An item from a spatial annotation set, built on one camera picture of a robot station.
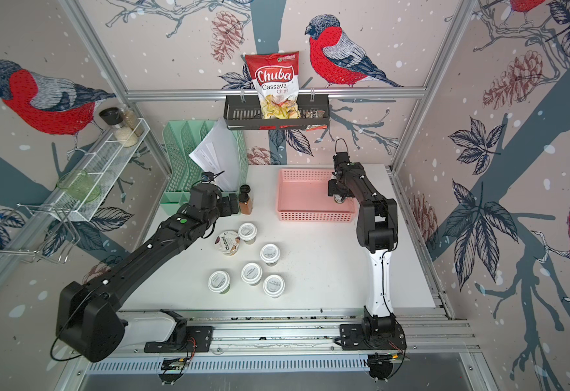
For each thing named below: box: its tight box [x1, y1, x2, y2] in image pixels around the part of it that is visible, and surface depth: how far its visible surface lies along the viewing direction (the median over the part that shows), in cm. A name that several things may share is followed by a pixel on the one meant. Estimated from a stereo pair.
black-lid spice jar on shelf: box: [98, 106, 139, 148], surface depth 84 cm
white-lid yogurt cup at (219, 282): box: [207, 270, 231, 295], surface depth 81 cm
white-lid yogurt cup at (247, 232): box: [237, 222, 258, 245], surface depth 92 cm
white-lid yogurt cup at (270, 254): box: [258, 243, 281, 267], surface depth 87 cm
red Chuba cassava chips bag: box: [244, 51, 302, 120], surface depth 83 cm
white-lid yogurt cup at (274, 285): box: [262, 274, 286, 299], surface depth 79 cm
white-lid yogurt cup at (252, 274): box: [241, 262, 264, 286], surface depth 81 cm
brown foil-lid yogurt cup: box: [214, 230, 241, 257], surface depth 92 cm
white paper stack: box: [188, 117, 242, 192], surface depth 97 cm
